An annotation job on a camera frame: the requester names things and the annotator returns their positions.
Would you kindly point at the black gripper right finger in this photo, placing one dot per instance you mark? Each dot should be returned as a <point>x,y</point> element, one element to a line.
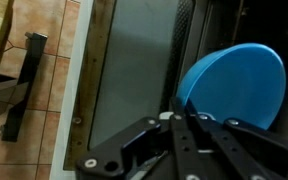
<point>252,152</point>

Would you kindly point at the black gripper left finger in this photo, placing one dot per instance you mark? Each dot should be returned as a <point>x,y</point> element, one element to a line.
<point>149,149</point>

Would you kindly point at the blue bowl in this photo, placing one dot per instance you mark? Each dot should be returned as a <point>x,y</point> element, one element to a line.
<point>246,82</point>

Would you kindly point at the black stand leg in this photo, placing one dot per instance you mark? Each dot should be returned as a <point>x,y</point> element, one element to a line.
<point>15,92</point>

